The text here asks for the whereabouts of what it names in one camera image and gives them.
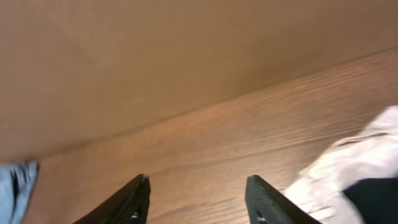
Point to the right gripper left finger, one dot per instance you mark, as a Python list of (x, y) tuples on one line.
[(129, 205)]

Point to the black t-shirt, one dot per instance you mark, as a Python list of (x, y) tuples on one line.
[(375, 200)]

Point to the beige cargo shorts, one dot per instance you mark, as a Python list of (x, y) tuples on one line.
[(372, 153)]

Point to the blue denim jeans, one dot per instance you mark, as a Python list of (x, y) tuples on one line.
[(17, 185)]

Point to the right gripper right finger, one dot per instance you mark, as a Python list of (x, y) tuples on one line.
[(266, 205)]

